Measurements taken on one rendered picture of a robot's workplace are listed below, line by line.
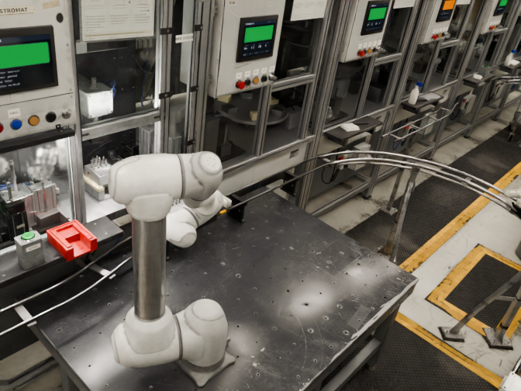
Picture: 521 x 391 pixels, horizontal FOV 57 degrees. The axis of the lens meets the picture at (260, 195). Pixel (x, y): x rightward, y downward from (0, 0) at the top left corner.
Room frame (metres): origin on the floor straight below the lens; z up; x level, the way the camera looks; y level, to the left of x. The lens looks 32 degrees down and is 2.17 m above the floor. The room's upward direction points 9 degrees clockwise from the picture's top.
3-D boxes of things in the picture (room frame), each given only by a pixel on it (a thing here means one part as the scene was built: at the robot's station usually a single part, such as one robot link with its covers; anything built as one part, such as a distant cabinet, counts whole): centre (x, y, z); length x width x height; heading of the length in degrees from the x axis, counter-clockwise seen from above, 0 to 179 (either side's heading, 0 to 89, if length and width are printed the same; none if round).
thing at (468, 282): (2.73, -1.74, 0.01); 1.00 x 0.55 x 0.01; 142
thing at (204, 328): (1.18, 0.13, 0.85); 0.18 x 0.16 x 0.22; 115
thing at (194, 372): (1.20, 0.10, 0.71); 0.22 x 0.18 x 0.06; 142
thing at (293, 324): (1.60, 0.03, 0.66); 1.50 x 1.06 x 0.04; 142
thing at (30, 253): (1.32, 0.81, 0.97); 0.08 x 0.08 x 0.12; 52
